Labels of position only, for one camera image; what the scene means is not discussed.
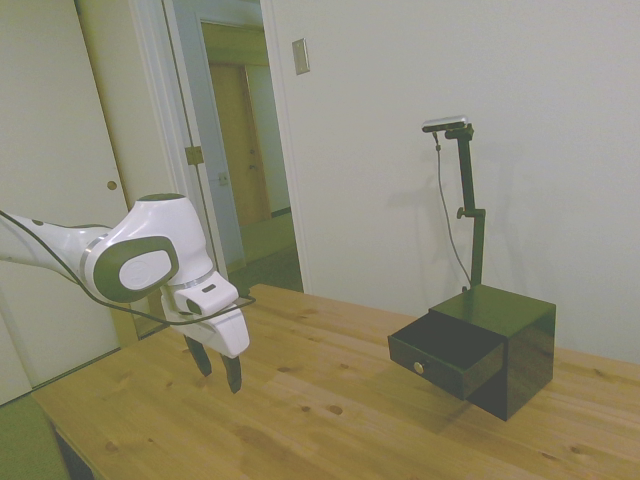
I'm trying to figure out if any grey camera cable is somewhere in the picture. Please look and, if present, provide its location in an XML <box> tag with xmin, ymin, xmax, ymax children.
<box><xmin>432</xmin><ymin>130</ymin><xmax>473</xmax><ymax>294</ymax></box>

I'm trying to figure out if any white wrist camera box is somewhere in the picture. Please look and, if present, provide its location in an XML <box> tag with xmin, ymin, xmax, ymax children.
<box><xmin>169</xmin><ymin>271</ymin><xmax>239</xmax><ymax>318</ymax></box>

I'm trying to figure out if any white closet door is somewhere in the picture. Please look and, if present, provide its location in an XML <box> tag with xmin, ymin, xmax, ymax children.
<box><xmin>0</xmin><ymin>0</ymin><xmax>132</xmax><ymax>211</ymax></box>

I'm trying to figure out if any wooden hallway door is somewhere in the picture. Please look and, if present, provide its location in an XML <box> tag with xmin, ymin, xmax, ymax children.
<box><xmin>208</xmin><ymin>62</ymin><xmax>272</xmax><ymax>232</ymax></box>

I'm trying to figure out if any black drawer cabinet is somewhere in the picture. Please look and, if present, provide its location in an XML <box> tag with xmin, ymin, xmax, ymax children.
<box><xmin>428</xmin><ymin>284</ymin><xmax>558</xmax><ymax>423</ymax></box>

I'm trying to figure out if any white open door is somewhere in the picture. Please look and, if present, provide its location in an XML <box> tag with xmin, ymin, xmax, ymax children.
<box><xmin>160</xmin><ymin>0</ymin><xmax>247</xmax><ymax>275</ymax></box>

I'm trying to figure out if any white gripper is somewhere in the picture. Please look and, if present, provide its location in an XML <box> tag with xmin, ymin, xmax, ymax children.
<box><xmin>159</xmin><ymin>294</ymin><xmax>251</xmax><ymax>396</ymax></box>

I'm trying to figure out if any silver exterior camera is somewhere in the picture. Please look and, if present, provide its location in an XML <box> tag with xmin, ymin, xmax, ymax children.
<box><xmin>422</xmin><ymin>114</ymin><xmax>471</xmax><ymax>134</ymax></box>

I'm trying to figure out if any black camera stand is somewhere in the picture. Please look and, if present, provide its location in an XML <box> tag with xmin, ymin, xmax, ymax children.
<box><xmin>443</xmin><ymin>124</ymin><xmax>487</xmax><ymax>293</ymax></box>

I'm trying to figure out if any black drawer with round knob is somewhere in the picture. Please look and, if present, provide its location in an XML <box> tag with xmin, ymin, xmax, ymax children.
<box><xmin>388</xmin><ymin>312</ymin><xmax>506</xmax><ymax>402</ymax></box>

